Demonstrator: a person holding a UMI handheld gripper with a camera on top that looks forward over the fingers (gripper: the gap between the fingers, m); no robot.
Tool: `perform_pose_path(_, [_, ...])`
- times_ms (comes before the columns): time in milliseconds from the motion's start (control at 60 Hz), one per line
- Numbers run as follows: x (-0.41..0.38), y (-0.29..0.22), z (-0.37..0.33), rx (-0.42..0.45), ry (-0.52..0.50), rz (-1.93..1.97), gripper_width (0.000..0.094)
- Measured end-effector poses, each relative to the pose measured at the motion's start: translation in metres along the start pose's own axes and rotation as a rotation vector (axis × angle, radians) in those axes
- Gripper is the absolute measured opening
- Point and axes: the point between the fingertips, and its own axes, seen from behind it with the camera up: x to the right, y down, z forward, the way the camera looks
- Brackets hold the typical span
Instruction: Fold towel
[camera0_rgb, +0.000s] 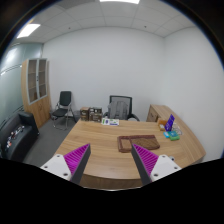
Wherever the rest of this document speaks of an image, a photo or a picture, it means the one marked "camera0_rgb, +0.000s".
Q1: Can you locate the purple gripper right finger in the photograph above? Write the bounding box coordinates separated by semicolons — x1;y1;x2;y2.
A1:
131;144;181;185

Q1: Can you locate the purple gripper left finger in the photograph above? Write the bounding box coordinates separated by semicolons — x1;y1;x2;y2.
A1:
41;144;91;185

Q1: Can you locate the brown folded towel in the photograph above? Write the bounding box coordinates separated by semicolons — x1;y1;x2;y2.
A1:
117;135;160;153

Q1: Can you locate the blue packet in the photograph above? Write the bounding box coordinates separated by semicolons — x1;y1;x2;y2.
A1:
163;132;169;138

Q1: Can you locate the green packet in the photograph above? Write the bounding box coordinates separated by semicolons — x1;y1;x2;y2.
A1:
169;131;180;141

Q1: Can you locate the wooden office desk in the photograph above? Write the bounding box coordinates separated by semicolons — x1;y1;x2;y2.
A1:
56;105;206;190

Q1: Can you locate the purple box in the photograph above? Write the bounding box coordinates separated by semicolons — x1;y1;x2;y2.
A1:
165;114;175;131

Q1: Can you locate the orange small box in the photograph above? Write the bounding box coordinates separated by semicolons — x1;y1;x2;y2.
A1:
157;118;167;126

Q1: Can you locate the black visitor chair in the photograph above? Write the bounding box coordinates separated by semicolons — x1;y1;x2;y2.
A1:
51;91;72;129

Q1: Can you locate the white green paper booklet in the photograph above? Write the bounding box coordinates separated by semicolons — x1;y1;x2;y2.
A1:
101;118;119;126

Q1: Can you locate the wooden side cabinet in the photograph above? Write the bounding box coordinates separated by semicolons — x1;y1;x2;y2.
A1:
146;104;166;122

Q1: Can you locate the brown cardboard box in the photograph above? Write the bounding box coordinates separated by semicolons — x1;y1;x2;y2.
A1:
80;107;90;121

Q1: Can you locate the dark cardboard box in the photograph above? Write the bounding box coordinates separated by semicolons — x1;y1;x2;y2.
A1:
89;107;102;122

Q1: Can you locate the black leather sofa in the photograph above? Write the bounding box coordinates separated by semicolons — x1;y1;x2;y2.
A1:
0;111;39;162

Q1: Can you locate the grey mesh office chair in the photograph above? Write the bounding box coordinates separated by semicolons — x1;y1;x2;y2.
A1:
103;95;139;121

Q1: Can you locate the wooden glass-door cabinet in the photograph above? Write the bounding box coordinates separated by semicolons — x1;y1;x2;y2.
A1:
21;58;50;128

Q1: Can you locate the ceiling light panel left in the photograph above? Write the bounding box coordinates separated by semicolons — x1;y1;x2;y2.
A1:
17;24;40;38

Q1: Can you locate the ceiling light panel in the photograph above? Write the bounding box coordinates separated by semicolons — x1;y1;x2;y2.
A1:
99;0;140;4
17;24;40;38

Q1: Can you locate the ceiling light panel top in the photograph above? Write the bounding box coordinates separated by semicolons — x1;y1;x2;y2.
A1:
99;0;140;4

